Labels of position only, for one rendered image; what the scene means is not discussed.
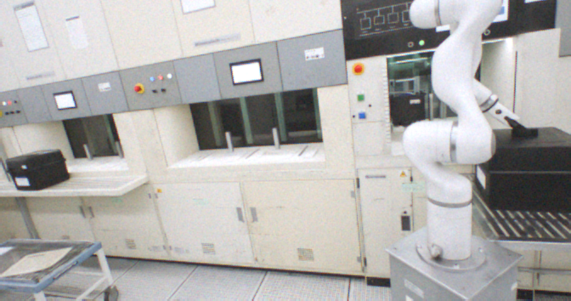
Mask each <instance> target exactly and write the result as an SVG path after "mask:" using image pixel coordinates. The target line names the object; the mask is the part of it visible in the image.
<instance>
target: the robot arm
mask: <svg viewBox="0 0 571 301"><path fill-rule="evenodd" d="M503 2H504V1H503V0H415V1H414V2H413V3H412V5H411V7H410V20H411V22H412V24H413V25H414V26H416V27H418V28H421V29H430V28H435V27H440V26H447V25H449V30H450V36H449V37H448V38H447V39H446V40H445V41H444V42H443V43H441V44H440V45H439V46H438V48H437V49H436V51H435V53H434V56H433V58H432V86H433V90H434V93H435V94H436V95H437V97H438V98H439V99H440V100H441V101H443V102H444V103H445V104H446V105H449V107H450V109H451V110H452V111H453V112H454V113H456V114H457V115H458V120H457V121H449V122H416V123H414V124H412V125H410V126H409V127H408V128H407V129H406V130H405V132H404V136H403V144H402V145H403V148H404V152H405V154H406V156H407V157H408V158H409V159H410V161H411V162H412V163H413V164H414V165H415V166H416V168H417V169H418V170H419V171H420V172H421V173H422V175H423V176H424V178H425V180H426V186H427V232H428V234H427V235H424V236H422V237H421V238H420V239H419V240H418V242H417V244H416V248H417V252H418V253H419V254H420V256H421V257H422V258H423V259H424V260H426V261H427V262H428V263H429V264H432V265H434V266H436V267H439V268H441V269H444V270H452V272H469V271H474V270H477V269H480V268H481V267H482V265H484V263H485V260H486V254H485V251H484V250H483V248H481V247H480V246H479V245H478V244H477V243H476V242H475V241H473V240H472V186H471V182H470V180H469V179H468V178H466V177H465V176H463V175H461V174H459V173H457V172H455V171H453V170H451V169H449V168H447V167H446V166H445V165H444V164H442V163H441V162H454V163H465V164H477V163H482V162H486V161H488V159H490V158H491V157H492V156H493V155H494V153H495V150H496V139H495V134H494V132H493V130H492V128H490V126H489V124H488V123H487V121H486V119H485V118H484V116H483V114H482V113H484V112H486V113H487V114H489V115H490V116H492V117H493V118H494V119H496V120H497V121H499V122H501V123H502V124H504V125H506V126H507V127H511V128H513V129H514V130H515V131H516V132H517V133H518V134H520V135H521V136H522V137H525V136H526V135H528V134H529V133H530V131H529V130H528V129H527V128H526V127H524V125H522V124H520V123H518V122H517V121H516V120H519V119H520V118H519V117H518V116H516V115H515V114H514V113H512V112H511V111H509V110H508V109H507V108H506V107H505V106H503V105H502V104H500V103H499V102H498V101H499V99H498V97H497V96H496V95H495V94H493V93H491V92H490V91H489V90H488V89H487V88H486V87H485V86H484V85H483V84H481V83H480V82H479V81H477V80H476V79H475V78H473V77H474V74H475V72H476V69H477V68H478V64H479V62H480V60H481V53H482V48H481V34H482V33H483V32H484V30H485V29H486V28H487V27H489V26H490V25H491V24H492V23H493V21H494V20H495V19H496V17H497V16H498V14H499V13H500V10H501V8H502V4H503Z"/></svg>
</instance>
